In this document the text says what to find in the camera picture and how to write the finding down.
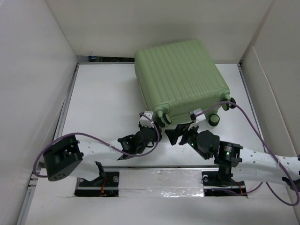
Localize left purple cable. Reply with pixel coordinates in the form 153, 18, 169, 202
32, 112, 164, 178

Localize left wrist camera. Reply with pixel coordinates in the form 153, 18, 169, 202
139, 111, 154, 128

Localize green hard-shell suitcase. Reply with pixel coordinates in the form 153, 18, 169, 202
135, 39, 235, 128

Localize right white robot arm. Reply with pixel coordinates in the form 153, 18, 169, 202
165, 124, 300, 191

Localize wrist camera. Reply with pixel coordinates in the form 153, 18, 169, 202
188, 108, 205, 130
139, 111, 154, 128

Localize metal base rail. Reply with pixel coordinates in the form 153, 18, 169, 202
28, 164, 251, 197

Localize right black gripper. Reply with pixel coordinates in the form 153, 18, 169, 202
165, 121, 209, 159

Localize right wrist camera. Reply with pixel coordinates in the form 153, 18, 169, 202
188, 108, 205, 130

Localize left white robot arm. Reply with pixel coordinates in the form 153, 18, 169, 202
42, 123, 162, 186

